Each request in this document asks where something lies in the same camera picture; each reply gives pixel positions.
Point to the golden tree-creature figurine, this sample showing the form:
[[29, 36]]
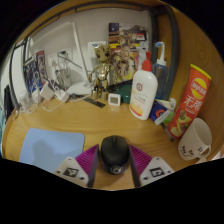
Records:
[[101, 73]]

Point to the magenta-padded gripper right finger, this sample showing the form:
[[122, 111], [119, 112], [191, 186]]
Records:
[[155, 171]]

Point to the white charger block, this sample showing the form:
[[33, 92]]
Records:
[[46, 90]]

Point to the white desk lamp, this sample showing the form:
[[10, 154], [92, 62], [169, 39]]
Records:
[[80, 88]]

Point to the black computer mouse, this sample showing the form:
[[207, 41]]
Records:
[[115, 153]]

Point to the white power strip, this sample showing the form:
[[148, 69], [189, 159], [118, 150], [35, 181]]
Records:
[[61, 95]]

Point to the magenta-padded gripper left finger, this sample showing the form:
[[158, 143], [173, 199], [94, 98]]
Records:
[[71, 171]]

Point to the white mug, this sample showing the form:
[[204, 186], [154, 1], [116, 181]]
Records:
[[195, 140]]

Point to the light blue mouse pad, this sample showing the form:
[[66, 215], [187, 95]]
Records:
[[50, 146]]

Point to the small blue box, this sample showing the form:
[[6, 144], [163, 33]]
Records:
[[158, 111]]

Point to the black ruler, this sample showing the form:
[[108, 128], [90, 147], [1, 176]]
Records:
[[95, 102]]

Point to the red chip can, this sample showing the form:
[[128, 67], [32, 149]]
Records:
[[188, 103]]

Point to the brown tree-creature figurine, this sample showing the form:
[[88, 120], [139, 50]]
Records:
[[124, 65]]

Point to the white red-capped lotion bottle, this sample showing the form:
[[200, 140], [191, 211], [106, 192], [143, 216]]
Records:
[[143, 95]]

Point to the small white desk clock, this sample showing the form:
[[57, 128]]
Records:
[[114, 99]]

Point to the black bag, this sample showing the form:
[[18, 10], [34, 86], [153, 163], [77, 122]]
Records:
[[8, 101]]

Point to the blue model kit box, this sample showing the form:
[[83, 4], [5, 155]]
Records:
[[35, 71]]

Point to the colourful printed box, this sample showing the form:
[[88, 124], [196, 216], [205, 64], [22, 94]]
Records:
[[128, 33]]

